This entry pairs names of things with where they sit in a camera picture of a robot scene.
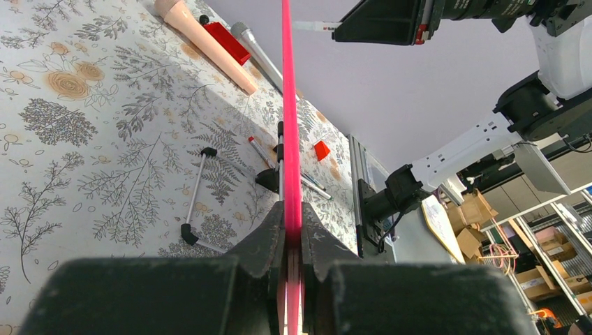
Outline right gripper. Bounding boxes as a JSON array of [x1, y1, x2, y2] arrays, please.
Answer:
[[332, 0, 445, 45]]

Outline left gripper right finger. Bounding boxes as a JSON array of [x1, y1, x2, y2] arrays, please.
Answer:
[[302, 203, 536, 334]]

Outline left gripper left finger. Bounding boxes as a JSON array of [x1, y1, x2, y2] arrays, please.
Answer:
[[20, 202, 284, 334]]

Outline pink framed whiteboard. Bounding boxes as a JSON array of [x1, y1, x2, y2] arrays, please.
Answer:
[[180, 0, 306, 335]]

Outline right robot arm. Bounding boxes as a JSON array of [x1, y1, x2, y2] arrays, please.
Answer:
[[332, 1, 591, 224]]

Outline green capped marker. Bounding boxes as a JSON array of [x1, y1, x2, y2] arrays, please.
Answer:
[[301, 178, 332, 200]]

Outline black capped marker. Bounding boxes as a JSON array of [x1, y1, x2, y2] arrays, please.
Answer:
[[302, 172, 326, 191]]

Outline red cone piece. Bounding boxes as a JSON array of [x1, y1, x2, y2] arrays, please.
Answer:
[[313, 140, 330, 161]]

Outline silver grey microphone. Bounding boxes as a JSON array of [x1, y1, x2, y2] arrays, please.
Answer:
[[230, 22, 283, 93]]

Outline red capped marker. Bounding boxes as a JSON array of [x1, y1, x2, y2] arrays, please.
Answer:
[[249, 136, 276, 169]]

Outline small red box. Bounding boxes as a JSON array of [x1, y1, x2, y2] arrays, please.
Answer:
[[198, 14, 251, 66]]

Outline floral patterned mat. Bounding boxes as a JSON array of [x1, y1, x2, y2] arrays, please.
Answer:
[[0, 0, 362, 335]]

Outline cardboard boxes on shelf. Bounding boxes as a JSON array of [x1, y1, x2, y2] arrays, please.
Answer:
[[445, 195, 591, 316]]

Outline metal storage shelf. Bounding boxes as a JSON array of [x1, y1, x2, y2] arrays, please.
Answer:
[[481, 185, 591, 325]]

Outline peach pink microphone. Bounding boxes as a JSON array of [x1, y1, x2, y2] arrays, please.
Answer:
[[154, 0, 258, 95]]

